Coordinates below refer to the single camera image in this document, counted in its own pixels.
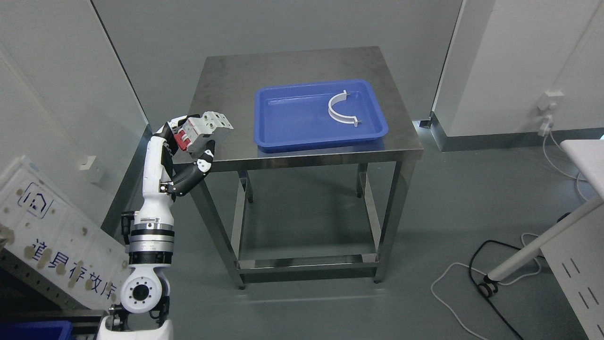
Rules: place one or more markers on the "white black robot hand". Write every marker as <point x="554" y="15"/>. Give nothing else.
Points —
<point x="169" y="172"/>

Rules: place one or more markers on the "white red circuit breaker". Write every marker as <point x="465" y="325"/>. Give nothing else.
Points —
<point x="194" y="131"/>

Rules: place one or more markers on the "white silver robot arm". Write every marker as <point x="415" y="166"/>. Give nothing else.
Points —
<point x="150" y="247"/>

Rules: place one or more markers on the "white labelled sign panel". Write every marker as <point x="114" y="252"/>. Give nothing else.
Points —
<point x="52" y="247"/>

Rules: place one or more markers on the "blue plastic tray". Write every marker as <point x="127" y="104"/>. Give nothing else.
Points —
<point x="294" y="117"/>

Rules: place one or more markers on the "blue bin far left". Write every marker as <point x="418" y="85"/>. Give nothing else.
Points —
<point x="42" y="330"/>

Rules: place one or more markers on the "stainless steel table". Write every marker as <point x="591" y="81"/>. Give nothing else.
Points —
<point x="384" y="169"/>

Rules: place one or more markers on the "white curved pipe clamp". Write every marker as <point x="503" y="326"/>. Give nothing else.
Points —
<point x="338" y="110"/>

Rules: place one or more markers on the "white rolling stand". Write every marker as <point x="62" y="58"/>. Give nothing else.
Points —
<point x="573" y="247"/>

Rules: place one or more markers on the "white wall box left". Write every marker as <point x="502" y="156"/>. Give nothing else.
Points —
<point x="93" y="170"/>

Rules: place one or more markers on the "white wall socket with plug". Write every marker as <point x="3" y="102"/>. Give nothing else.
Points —
<point x="547" y="104"/>

